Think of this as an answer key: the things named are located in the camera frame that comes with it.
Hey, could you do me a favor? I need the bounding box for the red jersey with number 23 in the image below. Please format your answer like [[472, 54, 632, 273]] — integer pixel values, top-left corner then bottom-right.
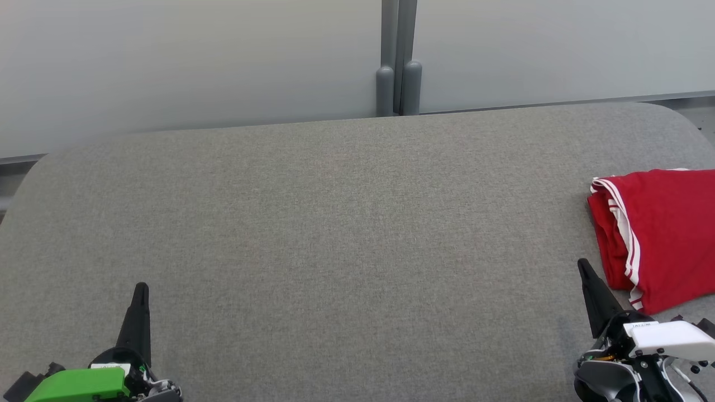
[[589, 169, 715, 315]]

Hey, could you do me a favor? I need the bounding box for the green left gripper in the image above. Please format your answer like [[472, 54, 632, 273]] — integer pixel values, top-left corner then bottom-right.
[[23, 282, 151, 402]]

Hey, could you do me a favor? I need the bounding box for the grey partition post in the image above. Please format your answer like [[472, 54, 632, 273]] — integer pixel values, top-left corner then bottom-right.
[[375, 0, 423, 117]]

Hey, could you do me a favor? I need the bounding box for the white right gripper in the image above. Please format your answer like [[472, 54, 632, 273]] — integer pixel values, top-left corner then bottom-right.
[[577, 258, 715, 363]]

